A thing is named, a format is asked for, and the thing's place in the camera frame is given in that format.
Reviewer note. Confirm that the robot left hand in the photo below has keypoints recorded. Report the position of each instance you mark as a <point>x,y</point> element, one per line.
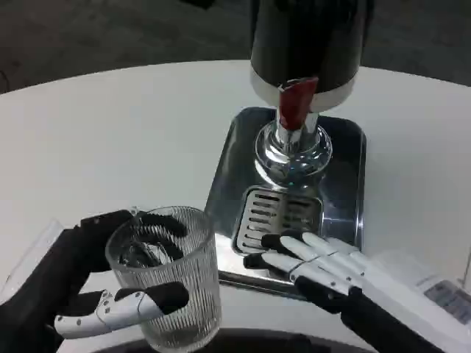
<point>44,279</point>

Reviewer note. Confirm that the black drink dispenser chrome base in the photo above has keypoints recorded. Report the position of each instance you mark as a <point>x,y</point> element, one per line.
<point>305,36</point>

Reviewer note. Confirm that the slotted steel drip grid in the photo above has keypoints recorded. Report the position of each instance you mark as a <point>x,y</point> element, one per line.
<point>257,220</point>

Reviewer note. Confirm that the steel drip tray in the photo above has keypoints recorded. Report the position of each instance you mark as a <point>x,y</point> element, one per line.
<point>346,176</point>

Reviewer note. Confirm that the red tap lever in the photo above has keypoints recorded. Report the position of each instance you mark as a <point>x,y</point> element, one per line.
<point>294,103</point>

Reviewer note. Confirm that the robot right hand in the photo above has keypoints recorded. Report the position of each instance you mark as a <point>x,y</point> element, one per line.
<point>331,257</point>

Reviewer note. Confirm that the clear ribbed glass cup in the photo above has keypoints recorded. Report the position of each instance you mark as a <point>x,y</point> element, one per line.
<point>191,323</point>

